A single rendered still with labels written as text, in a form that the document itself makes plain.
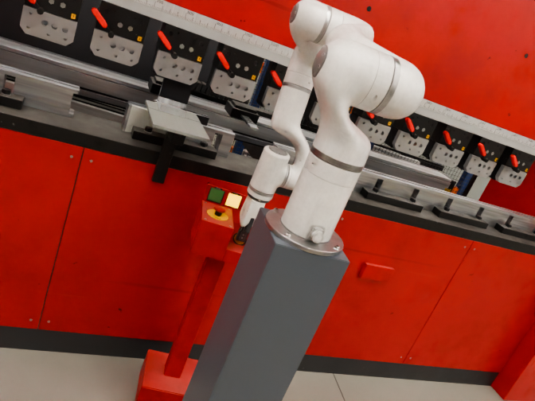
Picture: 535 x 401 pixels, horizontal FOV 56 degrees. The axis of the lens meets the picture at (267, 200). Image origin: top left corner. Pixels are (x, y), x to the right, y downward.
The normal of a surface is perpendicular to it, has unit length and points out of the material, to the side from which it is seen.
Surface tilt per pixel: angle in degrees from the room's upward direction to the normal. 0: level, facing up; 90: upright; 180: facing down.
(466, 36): 90
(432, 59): 90
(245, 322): 90
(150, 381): 0
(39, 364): 0
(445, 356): 90
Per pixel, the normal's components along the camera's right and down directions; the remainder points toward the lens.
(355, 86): 0.18, 0.57
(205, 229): 0.11, 0.40
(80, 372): 0.36, -0.87
